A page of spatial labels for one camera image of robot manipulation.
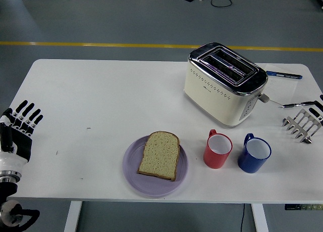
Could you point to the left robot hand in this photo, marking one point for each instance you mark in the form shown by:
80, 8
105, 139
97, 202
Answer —
21, 146

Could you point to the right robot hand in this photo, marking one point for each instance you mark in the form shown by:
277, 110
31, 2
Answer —
318, 113

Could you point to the brown bread slice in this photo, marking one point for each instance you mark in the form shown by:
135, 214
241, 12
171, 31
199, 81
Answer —
160, 156

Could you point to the purple plastic plate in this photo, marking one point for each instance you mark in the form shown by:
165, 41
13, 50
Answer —
156, 187

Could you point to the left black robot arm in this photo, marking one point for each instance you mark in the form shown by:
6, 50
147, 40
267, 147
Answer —
7, 189

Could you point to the black ballpoint pen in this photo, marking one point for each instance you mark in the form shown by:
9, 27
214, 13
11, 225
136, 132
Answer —
299, 104

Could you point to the metal toast rack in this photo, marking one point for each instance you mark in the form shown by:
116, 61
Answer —
301, 127

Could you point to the blue marker pen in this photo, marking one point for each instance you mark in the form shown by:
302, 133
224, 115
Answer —
283, 74

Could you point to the blue enamel mug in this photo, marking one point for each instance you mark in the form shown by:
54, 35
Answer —
249, 163

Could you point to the white table leg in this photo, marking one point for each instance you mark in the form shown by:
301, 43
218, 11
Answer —
260, 218
72, 216

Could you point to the black table control panel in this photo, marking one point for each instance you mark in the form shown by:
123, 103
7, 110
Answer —
302, 207

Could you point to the cream and chrome toaster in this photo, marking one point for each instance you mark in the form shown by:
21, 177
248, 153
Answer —
214, 100

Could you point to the red enamel mug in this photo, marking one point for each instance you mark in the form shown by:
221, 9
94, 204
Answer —
214, 160

